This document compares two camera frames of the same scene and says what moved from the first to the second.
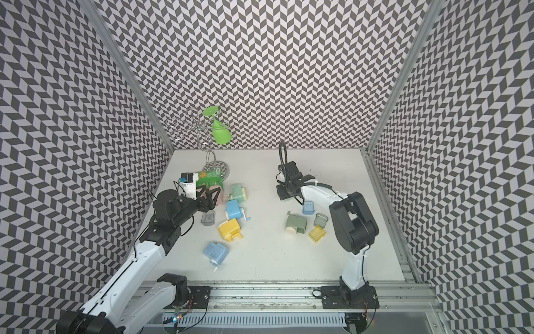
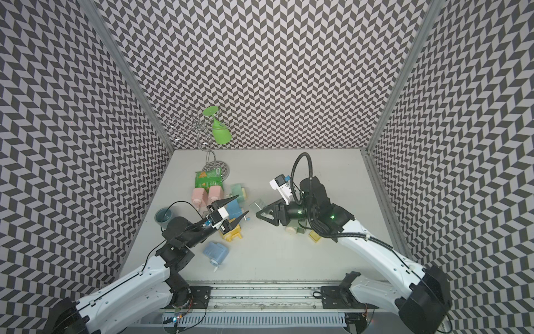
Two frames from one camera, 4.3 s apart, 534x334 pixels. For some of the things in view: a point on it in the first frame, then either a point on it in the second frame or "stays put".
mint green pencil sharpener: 238,193 stays put
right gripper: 281,194 -> 279,209
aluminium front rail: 391,296 stays put
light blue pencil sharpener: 216,253 stays put
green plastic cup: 221,133 stays put
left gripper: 210,203 -> 220,203
